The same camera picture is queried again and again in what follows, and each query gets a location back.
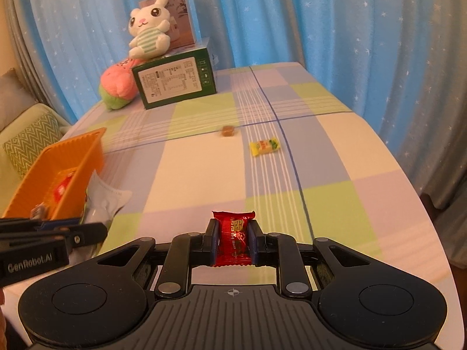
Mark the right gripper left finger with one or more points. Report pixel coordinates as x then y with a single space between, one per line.
185 252

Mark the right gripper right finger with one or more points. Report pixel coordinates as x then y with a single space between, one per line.
280 251

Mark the small red candy packet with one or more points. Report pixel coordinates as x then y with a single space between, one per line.
233 244

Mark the clear grey snack pack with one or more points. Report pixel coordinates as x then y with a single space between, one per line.
39 212

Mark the red crinkled snack packet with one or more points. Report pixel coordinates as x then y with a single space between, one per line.
61 188

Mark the yellow green candy packet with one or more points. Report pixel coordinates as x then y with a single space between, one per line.
263 147

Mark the small brown candy cube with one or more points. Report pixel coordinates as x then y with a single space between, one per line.
228 131

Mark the green white snack bag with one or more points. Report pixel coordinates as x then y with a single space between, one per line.
103 202

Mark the left hand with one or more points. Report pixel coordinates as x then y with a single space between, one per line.
3 340

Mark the orange plastic tray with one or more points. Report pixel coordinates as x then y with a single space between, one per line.
82 155

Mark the green zigzag cushion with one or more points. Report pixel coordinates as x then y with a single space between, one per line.
24 148

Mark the checkered tablecloth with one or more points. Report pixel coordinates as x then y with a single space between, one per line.
333 176

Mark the grey satin cushion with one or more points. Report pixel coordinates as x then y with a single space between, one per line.
14 98

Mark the green carton box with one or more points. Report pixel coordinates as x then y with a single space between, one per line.
181 74

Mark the pink starfish plush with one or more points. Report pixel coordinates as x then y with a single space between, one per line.
117 86

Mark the grey lace-trim fabric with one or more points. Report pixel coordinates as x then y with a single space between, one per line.
447 192

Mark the brown printed box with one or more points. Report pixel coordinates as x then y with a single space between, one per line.
181 31

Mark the white bunny plush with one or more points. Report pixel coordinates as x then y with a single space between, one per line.
149 26

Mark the blue star curtain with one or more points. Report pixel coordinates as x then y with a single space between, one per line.
400 64

